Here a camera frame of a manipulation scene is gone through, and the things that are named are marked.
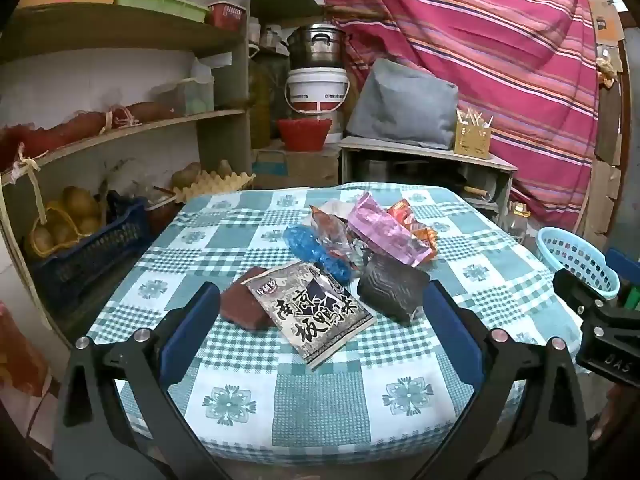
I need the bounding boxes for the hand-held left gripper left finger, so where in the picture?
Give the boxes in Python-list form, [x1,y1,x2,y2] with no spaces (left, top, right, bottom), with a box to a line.
[52,281,236,480]

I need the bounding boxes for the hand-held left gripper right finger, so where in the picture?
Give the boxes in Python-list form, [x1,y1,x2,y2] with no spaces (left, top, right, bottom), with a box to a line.
[419,280,588,480]

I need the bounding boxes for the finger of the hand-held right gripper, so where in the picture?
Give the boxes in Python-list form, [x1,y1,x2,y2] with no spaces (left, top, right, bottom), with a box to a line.
[606,248,640,282]
[552,269,621,313]

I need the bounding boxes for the light blue plastic basket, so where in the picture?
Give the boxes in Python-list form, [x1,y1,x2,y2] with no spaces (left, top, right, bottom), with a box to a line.
[536,226,621,298]

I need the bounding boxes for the maroon scouring pad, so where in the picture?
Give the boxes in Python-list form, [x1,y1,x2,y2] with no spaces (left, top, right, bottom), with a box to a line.
[221,267,281,332]

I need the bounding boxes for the black wrapper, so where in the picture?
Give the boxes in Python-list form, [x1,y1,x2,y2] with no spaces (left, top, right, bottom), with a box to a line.
[356,254,432,323]

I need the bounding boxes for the black white snack packet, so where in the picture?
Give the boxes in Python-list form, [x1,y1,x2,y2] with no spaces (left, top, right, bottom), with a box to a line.
[243,260,377,371]

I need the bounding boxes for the pink wrapper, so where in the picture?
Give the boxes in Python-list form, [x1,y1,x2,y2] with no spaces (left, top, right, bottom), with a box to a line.
[347,192,436,267]

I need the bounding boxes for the red orange snack wrapper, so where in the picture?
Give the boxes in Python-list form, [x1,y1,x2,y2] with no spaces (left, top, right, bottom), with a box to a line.
[387,199,440,256]

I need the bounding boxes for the blue plastic bag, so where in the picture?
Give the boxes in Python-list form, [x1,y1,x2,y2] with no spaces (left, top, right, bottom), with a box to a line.
[283,225,353,283]

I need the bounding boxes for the clear brown wrapper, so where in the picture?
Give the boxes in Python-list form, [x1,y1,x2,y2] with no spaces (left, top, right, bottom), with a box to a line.
[309,199,371,271]

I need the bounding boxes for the clear plastic bottle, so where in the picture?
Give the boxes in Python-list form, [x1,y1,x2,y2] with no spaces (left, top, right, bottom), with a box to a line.
[507,202,532,241]

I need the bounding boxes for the cardboard panels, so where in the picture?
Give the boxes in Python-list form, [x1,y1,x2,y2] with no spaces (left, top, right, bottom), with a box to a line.
[582,0,628,251]

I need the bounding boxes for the dark blue plastic crate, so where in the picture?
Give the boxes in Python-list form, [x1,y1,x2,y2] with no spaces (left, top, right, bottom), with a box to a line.
[25,192,151,306]

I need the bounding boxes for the green checked tablecloth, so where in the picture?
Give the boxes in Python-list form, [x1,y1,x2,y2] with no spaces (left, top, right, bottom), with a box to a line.
[87,182,586,461]

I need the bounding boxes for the cardboard egg tray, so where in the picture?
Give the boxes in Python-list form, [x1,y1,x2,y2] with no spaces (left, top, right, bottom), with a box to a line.
[172,170,256,203]

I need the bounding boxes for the yellow mesh bag of potatoes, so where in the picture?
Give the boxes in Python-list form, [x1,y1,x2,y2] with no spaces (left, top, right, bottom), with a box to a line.
[27,187,104,258]

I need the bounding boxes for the orange mesh bag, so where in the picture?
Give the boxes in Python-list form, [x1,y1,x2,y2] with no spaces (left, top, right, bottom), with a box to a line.
[0,302,52,398]

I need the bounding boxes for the yellow utensil holder basket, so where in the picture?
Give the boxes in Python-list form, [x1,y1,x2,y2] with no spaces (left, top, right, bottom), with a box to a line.
[454,109,494,160]

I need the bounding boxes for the grey low cabinet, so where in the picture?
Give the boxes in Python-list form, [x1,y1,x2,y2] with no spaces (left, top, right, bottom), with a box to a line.
[340,136,519,221]

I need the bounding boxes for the cardboard box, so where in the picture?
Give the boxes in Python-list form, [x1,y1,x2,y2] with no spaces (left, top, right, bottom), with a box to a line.
[252,147,342,191]

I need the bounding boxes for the ginger root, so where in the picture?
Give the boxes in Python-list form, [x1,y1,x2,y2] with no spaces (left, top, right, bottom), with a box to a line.
[595,57,619,87]

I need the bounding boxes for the red plastic basin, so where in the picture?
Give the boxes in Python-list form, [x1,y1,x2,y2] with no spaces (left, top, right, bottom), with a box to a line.
[277,119,333,152]

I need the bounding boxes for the grey cushion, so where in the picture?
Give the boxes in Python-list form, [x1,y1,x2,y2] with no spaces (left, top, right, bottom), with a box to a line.
[346,58,459,150]

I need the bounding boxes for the clear plastic container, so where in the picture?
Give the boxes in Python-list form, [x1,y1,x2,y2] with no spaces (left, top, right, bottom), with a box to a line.
[154,77,216,116]

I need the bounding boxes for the yellow oil bottle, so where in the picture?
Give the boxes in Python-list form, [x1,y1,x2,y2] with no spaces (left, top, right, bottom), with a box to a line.
[249,57,274,151]

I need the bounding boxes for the red mesh sack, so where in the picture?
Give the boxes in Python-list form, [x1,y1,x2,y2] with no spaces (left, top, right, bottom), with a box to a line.
[0,102,177,171]

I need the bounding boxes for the red striped cloth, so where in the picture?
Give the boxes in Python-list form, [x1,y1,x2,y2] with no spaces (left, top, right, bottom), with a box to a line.
[320,0,601,233]

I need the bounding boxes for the white plastic bucket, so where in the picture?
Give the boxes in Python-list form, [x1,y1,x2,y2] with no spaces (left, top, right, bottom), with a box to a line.
[285,66,351,143]

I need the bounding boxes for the group of glass jars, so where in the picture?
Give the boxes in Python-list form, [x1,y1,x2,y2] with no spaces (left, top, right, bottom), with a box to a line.
[249,17,292,57]

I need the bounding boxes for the wooden shelf unit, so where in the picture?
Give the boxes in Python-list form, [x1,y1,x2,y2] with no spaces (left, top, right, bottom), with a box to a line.
[0,0,331,321]

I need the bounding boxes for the metal pot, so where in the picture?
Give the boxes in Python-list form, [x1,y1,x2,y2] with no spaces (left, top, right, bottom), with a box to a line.
[286,24,353,70]

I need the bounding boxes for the red white container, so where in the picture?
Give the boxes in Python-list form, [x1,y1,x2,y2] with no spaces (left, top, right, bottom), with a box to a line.
[207,0,248,31]

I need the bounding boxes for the green plastic tray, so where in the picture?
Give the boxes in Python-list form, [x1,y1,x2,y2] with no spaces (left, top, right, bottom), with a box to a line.
[114,0,210,23]

